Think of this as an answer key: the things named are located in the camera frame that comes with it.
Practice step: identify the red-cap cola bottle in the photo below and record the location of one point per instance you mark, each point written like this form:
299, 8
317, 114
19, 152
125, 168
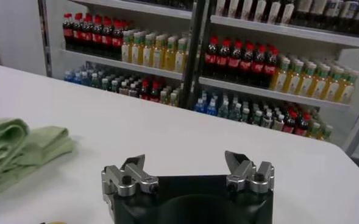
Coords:
246, 65
222, 61
270, 70
107, 39
234, 63
67, 32
258, 67
87, 35
117, 42
97, 37
78, 33
211, 59

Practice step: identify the drinks display cabinet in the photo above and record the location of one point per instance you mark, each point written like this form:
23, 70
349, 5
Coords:
142, 69
258, 91

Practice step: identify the blue drink bottle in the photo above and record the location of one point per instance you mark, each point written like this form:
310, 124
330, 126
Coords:
68, 76
199, 106
211, 108
77, 78

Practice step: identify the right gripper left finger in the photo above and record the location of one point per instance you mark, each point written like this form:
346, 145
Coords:
122, 178

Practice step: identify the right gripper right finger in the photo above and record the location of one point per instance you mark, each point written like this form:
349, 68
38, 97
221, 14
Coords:
258, 178

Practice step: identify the light green shirt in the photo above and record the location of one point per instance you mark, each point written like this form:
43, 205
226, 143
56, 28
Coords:
14, 146

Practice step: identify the yellow juice bottle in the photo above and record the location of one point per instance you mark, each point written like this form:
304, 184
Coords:
169, 57
180, 59
293, 81
306, 83
148, 53
333, 88
136, 51
280, 79
158, 55
347, 91
126, 50
320, 86

